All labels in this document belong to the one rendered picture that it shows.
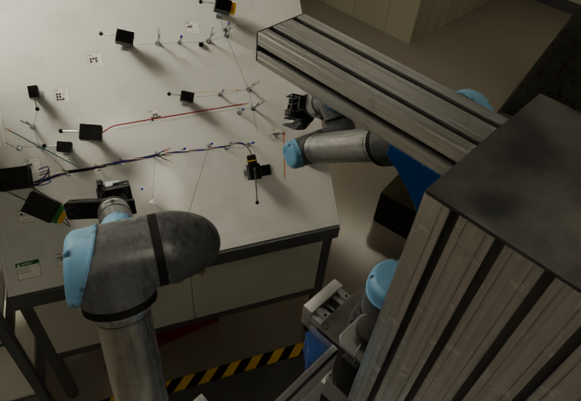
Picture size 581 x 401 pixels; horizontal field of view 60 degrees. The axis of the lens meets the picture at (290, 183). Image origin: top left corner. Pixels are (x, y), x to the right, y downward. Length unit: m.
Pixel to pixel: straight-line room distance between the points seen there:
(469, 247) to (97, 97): 1.56
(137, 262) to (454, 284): 0.45
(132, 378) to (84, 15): 1.36
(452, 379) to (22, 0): 1.74
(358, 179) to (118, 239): 2.80
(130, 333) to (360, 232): 2.42
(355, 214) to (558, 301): 2.80
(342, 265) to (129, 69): 1.69
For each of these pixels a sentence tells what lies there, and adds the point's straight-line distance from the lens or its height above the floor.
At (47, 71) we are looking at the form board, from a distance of 1.91.
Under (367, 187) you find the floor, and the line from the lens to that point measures 3.43.
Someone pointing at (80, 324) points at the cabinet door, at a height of 0.57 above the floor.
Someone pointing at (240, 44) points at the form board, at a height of 1.39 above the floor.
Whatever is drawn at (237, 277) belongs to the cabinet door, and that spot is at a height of 0.63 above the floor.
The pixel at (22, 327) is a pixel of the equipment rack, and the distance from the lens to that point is 2.61.
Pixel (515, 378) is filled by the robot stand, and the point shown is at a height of 1.88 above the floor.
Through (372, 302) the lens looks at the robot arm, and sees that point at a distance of 1.23.
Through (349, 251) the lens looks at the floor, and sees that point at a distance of 3.04.
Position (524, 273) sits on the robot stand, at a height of 2.01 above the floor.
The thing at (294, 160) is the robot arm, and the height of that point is 1.50.
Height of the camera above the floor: 2.35
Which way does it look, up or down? 44 degrees down
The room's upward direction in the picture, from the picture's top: 6 degrees clockwise
